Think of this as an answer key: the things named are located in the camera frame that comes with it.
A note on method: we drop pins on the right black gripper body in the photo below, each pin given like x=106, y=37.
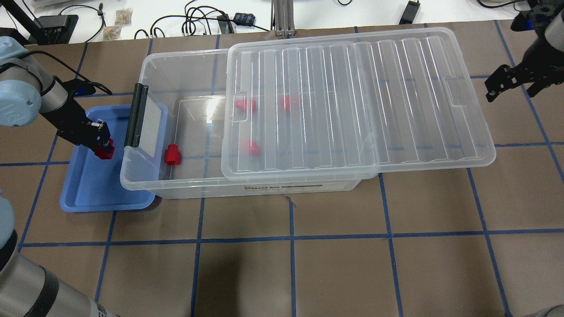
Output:
x=534, y=71

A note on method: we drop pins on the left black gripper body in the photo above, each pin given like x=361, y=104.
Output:
x=69, y=118

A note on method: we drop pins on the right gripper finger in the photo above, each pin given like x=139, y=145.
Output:
x=491, y=96
x=534, y=89

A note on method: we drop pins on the red block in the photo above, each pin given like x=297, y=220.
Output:
x=290, y=103
x=254, y=148
x=105, y=151
x=243, y=105
x=172, y=155

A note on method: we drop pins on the clear plastic box lid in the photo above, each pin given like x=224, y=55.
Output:
x=372, y=102

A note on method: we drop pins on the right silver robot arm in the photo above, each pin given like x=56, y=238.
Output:
x=546, y=19

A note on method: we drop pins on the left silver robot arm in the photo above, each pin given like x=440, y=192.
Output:
x=28, y=90

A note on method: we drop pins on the blue plastic tray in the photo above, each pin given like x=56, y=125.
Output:
x=121, y=183

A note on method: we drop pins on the black device box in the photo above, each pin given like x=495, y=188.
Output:
x=58, y=28

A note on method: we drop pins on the clear plastic storage box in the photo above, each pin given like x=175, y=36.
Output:
x=191, y=85

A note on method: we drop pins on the small parts bag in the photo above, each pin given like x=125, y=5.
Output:
x=111, y=33
x=123, y=17

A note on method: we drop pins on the black power adapter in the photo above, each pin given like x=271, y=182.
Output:
x=410, y=12

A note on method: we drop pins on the black blue connector plug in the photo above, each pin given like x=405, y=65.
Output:
x=244, y=19

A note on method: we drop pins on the black box latch handle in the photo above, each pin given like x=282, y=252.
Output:
x=136, y=116

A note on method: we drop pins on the aluminium frame post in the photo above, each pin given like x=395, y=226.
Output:
x=282, y=18

